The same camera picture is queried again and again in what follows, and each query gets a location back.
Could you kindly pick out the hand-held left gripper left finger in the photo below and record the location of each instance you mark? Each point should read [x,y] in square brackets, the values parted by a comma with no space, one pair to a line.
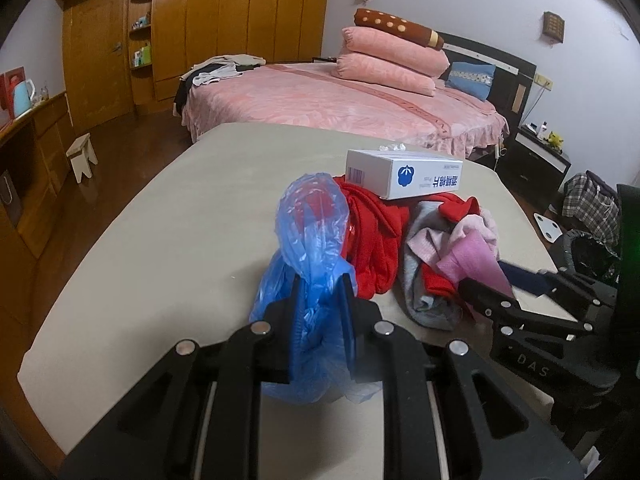
[295,310]

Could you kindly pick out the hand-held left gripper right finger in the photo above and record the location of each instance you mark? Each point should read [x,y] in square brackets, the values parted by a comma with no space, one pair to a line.
[350,320]

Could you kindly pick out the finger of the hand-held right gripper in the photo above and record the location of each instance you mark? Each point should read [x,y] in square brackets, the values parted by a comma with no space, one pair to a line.
[520,275]
[480,294]

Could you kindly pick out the pink cloth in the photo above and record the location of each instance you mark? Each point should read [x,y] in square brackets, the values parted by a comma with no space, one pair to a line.
[470,260]

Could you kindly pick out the grey cloth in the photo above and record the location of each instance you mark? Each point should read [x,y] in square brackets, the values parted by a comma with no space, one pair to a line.
[425,310]

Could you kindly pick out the black trash bin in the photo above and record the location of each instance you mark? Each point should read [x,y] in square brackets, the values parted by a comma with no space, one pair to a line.
[585,252]

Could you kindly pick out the blue plastic bag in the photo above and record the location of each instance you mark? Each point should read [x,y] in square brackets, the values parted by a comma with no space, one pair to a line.
[312,240]

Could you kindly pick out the red cloth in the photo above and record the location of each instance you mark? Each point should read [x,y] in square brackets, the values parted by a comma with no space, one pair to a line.
[372,240]

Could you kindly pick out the white box with blue print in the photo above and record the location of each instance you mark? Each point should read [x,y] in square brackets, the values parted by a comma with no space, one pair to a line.
[415,175]

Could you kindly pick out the white bathroom scale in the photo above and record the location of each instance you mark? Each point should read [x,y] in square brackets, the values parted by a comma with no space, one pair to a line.
[547,226]

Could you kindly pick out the plaid garment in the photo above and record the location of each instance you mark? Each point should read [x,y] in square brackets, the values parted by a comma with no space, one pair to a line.
[590,205]

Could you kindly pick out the dark nightstand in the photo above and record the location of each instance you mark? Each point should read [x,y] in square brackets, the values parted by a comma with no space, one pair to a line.
[535,165]

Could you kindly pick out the yellow plush toy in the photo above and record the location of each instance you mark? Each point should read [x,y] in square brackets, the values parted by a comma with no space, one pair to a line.
[556,141]

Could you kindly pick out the small white bottle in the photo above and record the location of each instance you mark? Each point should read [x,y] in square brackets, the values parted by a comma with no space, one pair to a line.
[543,131]

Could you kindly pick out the blue cushion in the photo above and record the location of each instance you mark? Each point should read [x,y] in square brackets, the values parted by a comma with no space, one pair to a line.
[472,80]

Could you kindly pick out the dark headboard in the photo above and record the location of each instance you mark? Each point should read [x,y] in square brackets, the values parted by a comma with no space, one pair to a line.
[510,70]

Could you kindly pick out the bed with pink cover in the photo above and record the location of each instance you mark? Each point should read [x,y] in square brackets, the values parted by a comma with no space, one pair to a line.
[320,100]

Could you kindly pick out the pile of clothes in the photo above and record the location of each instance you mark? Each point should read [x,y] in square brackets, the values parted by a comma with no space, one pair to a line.
[215,72]

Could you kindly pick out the small white stool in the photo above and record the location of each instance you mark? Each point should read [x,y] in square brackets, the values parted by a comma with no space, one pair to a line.
[81,152]

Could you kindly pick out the brown dotted bolster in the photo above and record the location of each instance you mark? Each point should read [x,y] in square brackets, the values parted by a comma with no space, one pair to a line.
[395,25]

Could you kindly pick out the wooden side cabinet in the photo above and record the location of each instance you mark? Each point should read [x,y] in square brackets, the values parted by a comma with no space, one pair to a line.
[40,160]

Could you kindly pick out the wooden wardrobe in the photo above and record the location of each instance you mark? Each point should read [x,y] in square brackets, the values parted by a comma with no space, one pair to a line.
[240,15]

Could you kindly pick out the grey paper bag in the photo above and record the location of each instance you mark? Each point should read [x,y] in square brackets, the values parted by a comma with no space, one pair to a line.
[10,200]

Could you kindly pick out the wooden door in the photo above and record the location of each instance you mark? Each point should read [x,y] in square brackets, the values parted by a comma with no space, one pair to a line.
[97,60]

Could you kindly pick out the light blue kettle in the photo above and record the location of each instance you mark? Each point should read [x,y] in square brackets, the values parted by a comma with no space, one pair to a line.
[22,100]

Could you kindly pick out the red box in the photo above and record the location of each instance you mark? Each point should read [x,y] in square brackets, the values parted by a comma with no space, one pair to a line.
[6,90]

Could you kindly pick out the wall socket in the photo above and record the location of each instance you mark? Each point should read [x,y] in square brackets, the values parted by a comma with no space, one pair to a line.
[543,81]

